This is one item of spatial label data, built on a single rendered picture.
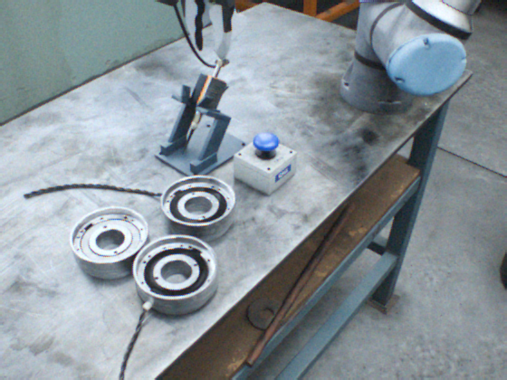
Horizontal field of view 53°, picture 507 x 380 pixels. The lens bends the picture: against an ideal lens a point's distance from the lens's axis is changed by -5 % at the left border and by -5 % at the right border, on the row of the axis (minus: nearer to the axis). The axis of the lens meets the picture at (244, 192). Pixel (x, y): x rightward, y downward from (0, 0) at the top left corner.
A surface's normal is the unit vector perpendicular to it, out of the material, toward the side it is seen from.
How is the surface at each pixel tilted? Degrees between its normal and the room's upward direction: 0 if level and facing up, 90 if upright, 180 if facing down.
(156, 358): 0
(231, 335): 0
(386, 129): 0
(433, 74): 97
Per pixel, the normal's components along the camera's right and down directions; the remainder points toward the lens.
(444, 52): 0.06, 0.74
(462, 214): 0.00, -0.76
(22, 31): 0.77, 0.42
